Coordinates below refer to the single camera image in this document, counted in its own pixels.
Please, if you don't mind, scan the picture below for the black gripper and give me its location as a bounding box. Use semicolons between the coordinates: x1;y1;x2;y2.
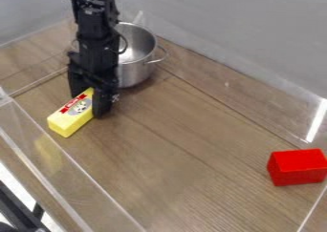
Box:
69;36;121;118

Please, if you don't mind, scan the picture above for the yellow butter block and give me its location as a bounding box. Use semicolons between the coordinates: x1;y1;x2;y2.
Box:
47;88;94;137

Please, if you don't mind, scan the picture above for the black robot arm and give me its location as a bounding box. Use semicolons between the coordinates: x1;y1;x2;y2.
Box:
69;0;121;118

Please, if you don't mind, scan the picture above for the silver steel pot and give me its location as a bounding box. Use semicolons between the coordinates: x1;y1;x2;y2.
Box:
77;22;168;89

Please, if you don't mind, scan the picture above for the red block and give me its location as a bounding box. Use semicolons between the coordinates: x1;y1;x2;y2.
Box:
267;148;327;186

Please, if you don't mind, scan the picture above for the black cable loop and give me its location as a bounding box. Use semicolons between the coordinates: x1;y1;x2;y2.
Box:
112;33;130;55

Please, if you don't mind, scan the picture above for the clear acrylic enclosure wall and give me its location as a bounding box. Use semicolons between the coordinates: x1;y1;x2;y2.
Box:
0;0;327;232

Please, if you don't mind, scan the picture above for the black table frame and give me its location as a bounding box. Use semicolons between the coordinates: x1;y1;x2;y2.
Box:
0;180;51;232

